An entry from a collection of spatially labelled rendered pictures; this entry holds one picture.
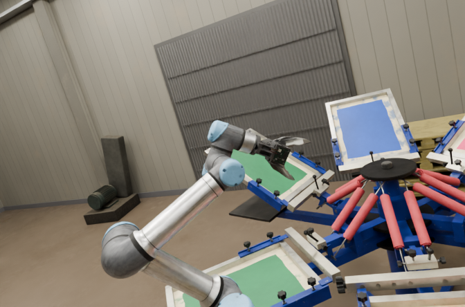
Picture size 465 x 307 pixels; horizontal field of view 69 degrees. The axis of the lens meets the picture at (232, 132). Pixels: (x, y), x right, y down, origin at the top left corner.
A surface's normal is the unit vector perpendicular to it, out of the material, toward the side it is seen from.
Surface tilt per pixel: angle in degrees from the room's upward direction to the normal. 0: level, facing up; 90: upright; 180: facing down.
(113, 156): 90
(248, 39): 90
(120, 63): 90
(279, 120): 90
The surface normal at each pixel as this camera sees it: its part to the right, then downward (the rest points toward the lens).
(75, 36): -0.41, 0.29
